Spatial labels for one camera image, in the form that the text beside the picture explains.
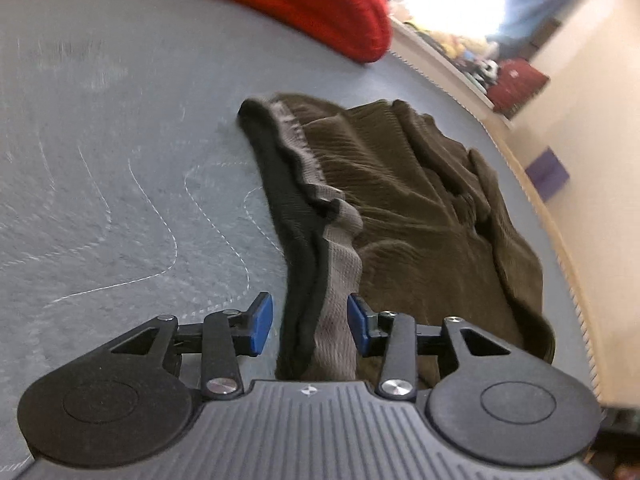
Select brown corduroy pants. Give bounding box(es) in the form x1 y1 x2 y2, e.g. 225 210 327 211
238 94 555 382

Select panda plush toy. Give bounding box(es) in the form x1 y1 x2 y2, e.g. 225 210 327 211
474 60 500 84

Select red folded blanket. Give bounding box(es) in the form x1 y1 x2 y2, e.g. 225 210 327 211
184 0 394 65

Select purple wall panel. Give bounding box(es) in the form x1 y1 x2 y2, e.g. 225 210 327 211
525 148 570 202

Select dark red cushion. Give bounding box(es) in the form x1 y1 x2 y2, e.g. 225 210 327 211
487 58 550 118

